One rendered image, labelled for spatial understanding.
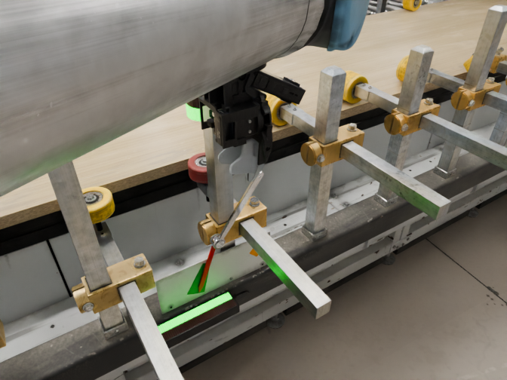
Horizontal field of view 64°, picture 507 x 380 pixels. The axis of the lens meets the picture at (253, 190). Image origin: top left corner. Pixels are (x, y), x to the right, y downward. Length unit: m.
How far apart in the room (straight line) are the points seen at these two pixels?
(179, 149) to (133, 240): 0.25
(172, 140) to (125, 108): 0.85
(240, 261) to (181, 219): 0.23
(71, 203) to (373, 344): 1.32
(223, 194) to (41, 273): 0.46
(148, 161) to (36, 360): 0.44
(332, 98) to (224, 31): 0.61
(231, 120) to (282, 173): 0.60
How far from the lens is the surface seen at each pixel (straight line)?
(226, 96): 0.56
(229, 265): 0.87
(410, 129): 1.03
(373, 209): 1.13
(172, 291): 0.84
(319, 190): 0.91
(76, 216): 0.66
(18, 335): 1.05
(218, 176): 0.72
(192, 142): 0.99
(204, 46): 0.19
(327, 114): 0.81
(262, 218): 0.83
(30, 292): 1.04
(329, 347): 1.66
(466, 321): 1.90
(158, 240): 1.05
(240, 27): 0.21
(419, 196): 0.77
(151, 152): 0.97
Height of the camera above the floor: 1.39
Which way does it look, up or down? 37 degrees down
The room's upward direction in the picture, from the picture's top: straight up
